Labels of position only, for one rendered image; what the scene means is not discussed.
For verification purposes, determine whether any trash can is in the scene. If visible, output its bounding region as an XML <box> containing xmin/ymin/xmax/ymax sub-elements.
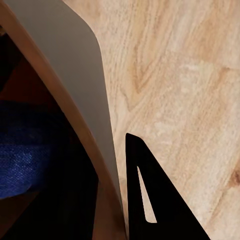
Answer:
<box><xmin>0</xmin><ymin>0</ymin><xmax>127</xmax><ymax>240</ymax></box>

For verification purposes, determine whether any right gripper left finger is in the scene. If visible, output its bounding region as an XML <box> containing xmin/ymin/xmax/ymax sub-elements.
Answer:
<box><xmin>1</xmin><ymin>143</ymin><xmax>99</xmax><ymax>240</ymax></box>

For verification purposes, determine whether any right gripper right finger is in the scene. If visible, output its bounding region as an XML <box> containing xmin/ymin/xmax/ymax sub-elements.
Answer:
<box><xmin>125</xmin><ymin>133</ymin><xmax>211</xmax><ymax>240</ymax></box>

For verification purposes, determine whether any can of soda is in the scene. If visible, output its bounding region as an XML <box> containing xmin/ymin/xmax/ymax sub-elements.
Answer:
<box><xmin>0</xmin><ymin>99</ymin><xmax>73</xmax><ymax>199</ymax></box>
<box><xmin>0</xmin><ymin>54</ymin><xmax>64</xmax><ymax>116</ymax></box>

